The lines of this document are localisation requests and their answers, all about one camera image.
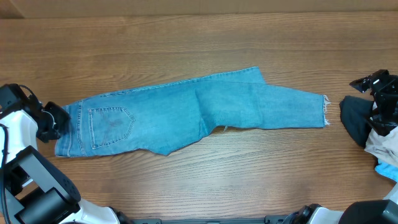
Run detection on dark navy garment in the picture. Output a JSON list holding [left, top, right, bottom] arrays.
[[339, 96, 374, 149]]

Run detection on light blue garment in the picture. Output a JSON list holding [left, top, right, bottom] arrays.
[[374, 161, 398, 182]]

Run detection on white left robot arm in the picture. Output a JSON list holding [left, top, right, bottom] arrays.
[[1, 83, 132, 224]]

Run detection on beige crumpled garment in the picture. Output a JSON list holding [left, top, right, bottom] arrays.
[[364, 127, 397, 167]]

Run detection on blue denim jeans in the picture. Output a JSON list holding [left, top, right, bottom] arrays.
[[55, 67, 329, 157]]

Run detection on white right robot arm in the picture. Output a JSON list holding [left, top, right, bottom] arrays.
[[264, 70, 397, 224]]

